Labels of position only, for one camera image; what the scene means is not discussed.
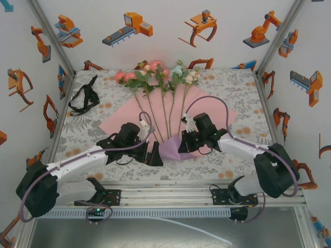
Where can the pink and purple wrapping paper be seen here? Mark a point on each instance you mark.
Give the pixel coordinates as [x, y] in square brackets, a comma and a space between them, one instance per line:
[169, 148]

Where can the cream white artificial rose stem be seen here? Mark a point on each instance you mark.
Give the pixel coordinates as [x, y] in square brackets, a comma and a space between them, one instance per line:
[192, 76]

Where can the pink twin-bloom artificial rose stem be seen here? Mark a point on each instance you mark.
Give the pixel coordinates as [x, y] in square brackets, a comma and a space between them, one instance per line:
[129, 76]

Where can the pink cream bud flower stem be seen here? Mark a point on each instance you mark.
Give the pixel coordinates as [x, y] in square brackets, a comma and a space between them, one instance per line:
[144, 77]

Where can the black ribbon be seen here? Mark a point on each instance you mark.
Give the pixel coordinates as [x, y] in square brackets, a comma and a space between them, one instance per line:
[92, 80]

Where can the large pink artificial rose stem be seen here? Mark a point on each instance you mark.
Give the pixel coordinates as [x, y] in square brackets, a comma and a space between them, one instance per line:
[156, 64]

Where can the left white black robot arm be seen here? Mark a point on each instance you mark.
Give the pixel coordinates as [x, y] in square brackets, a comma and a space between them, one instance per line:
[77, 162]

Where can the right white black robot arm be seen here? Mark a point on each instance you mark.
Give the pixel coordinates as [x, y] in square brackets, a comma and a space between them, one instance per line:
[276, 170]

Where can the floral patterned tablecloth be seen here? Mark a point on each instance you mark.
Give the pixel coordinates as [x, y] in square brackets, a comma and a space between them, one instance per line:
[207, 173]

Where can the aluminium profile mounting platform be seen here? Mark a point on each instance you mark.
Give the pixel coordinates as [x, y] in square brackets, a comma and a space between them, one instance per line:
[168, 196]

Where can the black electronics board green LED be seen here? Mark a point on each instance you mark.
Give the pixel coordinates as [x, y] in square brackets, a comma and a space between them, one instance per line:
[97, 211]

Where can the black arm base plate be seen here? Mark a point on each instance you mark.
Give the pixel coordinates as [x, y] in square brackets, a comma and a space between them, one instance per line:
[116, 197]
[218, 197]

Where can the aluminium side rail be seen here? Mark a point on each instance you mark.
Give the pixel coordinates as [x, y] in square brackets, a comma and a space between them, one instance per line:
[267, 103]
[62, 113]

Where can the aluminium frame post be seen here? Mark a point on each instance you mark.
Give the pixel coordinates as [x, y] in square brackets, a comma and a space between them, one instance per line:
[66, 60]
[287, 24]

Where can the orange claw gripper wall sticker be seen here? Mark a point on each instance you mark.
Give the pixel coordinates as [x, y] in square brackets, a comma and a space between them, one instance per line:
[19, 80]
[204, 23]

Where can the orange milling machine wall sticker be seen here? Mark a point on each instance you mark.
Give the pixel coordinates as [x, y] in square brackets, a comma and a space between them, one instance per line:
[68, 31]
[287, 50]

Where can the orange conveyor machine wall sticker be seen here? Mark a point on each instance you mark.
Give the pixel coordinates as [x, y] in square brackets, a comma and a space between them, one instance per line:
[134, 23]
[315, 85]

